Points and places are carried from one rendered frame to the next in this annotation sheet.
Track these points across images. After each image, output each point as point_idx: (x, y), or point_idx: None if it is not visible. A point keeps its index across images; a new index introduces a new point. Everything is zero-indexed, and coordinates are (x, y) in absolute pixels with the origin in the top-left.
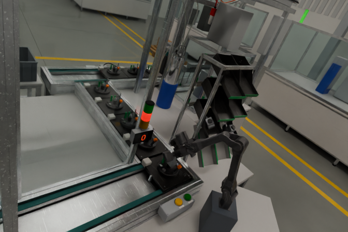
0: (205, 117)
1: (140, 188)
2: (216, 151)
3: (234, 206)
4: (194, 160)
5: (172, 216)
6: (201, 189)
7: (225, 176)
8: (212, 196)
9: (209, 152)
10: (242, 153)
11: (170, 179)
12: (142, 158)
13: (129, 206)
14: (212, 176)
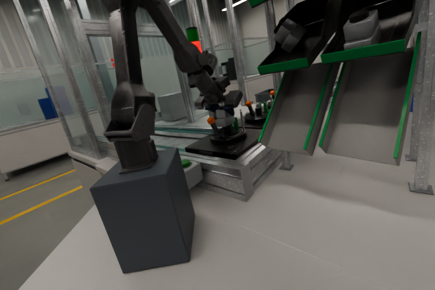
0: (309, 36)
1: None
2: (328, 120)
3: (133, 177)
4: (340, 173)
5: None
6: (261, 203)
7: (397, 245)
8: (160, 150)
9: (311, 123)
10: None
11: (208, 144)
12: None
13: (157, 146)
14: (334, 212)
